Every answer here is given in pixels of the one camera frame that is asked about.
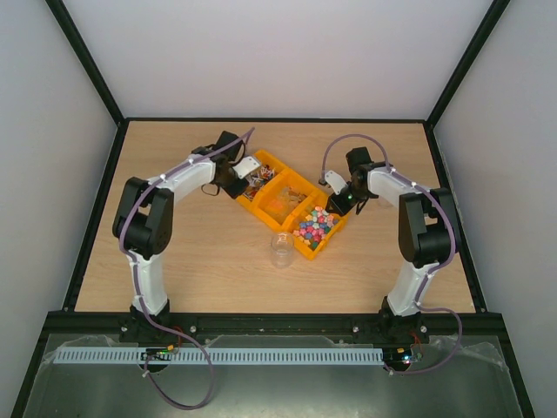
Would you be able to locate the black mounting rail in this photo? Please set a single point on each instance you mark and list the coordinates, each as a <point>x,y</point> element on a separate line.
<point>369,328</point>

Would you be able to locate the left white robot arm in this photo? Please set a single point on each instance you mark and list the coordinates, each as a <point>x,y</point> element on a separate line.
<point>143,226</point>

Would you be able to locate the yellow bin with star candies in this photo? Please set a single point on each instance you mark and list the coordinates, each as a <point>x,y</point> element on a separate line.
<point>312,225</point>

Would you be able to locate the yellow bin with lollipops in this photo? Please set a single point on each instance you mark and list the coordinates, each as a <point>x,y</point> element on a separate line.
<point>261,183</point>

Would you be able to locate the clear glass jar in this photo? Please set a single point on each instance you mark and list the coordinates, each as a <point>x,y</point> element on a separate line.
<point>282,249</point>

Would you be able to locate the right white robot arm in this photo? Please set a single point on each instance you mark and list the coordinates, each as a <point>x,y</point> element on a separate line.
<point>428,232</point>

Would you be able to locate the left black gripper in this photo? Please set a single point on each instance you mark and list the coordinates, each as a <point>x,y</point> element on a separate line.
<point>236,191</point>

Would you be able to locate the grey slotted cable duct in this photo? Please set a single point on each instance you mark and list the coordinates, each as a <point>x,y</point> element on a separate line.
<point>221,356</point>

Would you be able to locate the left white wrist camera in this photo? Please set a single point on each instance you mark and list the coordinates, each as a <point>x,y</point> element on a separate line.
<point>246,166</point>

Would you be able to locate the clear glass jar lid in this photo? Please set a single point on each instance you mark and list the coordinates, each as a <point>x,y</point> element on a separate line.
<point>383,203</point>

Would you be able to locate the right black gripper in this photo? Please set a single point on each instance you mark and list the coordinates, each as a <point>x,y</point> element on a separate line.
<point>340,204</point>

